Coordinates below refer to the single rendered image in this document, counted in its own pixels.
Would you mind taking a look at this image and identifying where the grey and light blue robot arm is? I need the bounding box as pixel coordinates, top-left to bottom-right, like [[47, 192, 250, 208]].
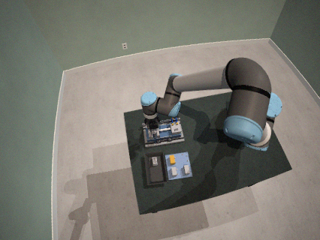
[[140, 58, 282, 151]]

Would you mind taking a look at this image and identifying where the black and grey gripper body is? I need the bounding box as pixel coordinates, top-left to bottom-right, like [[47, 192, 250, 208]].
[[146, 116, 158, 130]]

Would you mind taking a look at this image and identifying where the yellow block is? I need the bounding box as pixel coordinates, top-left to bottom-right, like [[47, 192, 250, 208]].
[[170, 155, 175, 165]]

